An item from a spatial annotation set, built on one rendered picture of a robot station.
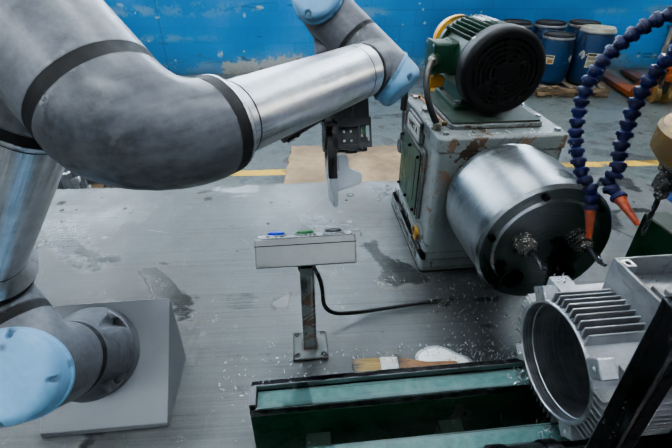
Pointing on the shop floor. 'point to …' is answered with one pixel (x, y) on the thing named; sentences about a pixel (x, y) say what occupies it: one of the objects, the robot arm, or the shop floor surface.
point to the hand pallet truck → (639, 85)
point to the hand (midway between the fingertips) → (331, 199)
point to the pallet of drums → (569, 53)
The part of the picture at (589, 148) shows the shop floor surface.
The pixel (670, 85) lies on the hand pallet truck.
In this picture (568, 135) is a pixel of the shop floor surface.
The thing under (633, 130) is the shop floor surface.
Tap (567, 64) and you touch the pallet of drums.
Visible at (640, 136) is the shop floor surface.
